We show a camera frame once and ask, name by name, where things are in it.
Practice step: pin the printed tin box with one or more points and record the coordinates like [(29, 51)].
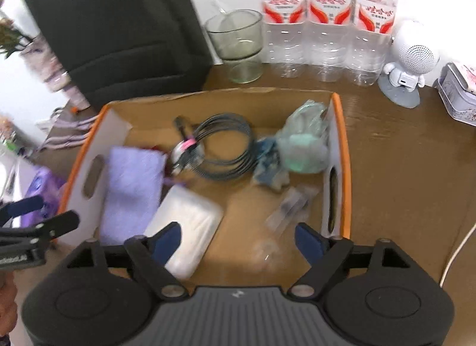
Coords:
[(457, 104)]

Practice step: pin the white robot speaker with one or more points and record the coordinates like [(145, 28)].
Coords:
[(412, 55)]

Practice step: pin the white plastic spoon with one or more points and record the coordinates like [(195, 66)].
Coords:
[(223, 14)]

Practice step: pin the small clear plastic bag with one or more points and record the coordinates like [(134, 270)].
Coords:
[(290, 208)]

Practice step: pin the iridescent plastic bag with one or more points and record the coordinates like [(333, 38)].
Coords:
[(301, 148)]

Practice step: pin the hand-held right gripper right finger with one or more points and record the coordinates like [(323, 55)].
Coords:
[(310, 242)]

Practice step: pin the white plastic case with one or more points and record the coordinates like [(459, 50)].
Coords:
[(189, 215)]

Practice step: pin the purple knitted pouch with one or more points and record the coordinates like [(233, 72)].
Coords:
[(130, 189)]

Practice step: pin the mottled purple vase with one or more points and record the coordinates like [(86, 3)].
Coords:
[(48, 67)]

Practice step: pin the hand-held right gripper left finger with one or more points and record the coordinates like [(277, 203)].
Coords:
[(167, 242)]

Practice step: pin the pink and white case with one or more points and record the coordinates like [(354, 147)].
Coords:
[(466, 78)]

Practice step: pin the purple tissue pack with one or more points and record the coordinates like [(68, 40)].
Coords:
[(44, 186)]

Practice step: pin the person's left hand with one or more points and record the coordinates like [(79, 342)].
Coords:
[(7, 305)]

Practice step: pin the black paper bag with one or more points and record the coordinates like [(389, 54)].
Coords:
[(122, 26)]

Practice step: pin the clear glass cup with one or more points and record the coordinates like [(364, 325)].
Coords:
[(241, 52)]

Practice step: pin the clear water bottle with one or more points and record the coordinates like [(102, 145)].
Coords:
[(282, 18), (373, 26), (329, 22)]

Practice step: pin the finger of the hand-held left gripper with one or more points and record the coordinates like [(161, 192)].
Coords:
[(22, 208), (48, 225)]

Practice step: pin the red printed cardboard box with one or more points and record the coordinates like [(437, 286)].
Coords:
[(245, 215)]

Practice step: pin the blue and white wrapper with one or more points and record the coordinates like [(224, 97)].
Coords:
[(267, 171)]

